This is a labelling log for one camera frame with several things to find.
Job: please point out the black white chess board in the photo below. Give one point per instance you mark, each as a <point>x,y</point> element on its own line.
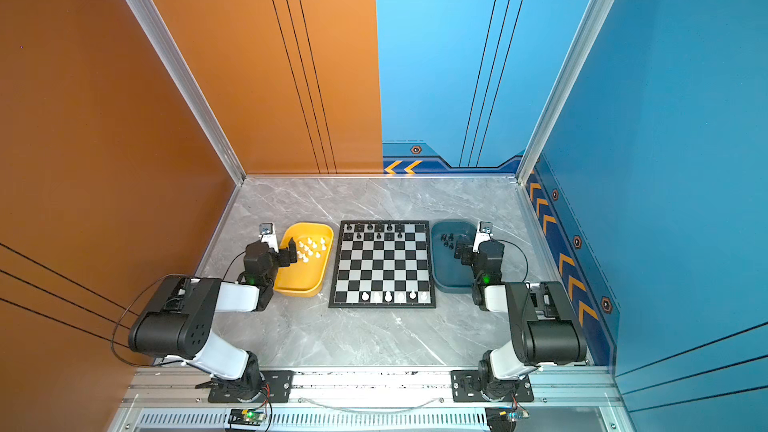
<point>383,264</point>

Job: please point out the yellow plastic tray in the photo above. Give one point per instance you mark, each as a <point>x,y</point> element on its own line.
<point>305,277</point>

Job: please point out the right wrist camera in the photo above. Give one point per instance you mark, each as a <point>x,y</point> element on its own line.
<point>484,233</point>

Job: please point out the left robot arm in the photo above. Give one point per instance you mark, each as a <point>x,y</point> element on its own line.
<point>177,323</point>

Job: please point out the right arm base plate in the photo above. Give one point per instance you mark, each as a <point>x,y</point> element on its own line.
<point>476,386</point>

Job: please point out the left green circuit board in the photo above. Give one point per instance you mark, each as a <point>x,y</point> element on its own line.
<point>247,420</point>

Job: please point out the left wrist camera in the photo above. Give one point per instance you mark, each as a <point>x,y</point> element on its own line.
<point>268,236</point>

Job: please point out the teal plastic tray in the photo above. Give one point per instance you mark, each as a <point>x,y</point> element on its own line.
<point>448,238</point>

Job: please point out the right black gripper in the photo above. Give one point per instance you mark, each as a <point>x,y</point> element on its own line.
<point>465,253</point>

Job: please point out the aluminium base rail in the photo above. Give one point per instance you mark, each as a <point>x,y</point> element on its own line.
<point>387,388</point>

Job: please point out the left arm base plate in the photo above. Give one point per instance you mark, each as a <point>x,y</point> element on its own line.
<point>274,386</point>

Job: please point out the right circuit board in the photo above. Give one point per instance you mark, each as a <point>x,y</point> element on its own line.
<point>504,419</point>

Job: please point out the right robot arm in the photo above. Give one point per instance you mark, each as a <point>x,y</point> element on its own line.
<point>542,324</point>

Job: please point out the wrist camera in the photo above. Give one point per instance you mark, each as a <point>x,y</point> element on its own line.
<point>484,233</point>
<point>268,236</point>

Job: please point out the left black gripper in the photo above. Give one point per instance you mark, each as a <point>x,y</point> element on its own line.
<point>284,253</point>

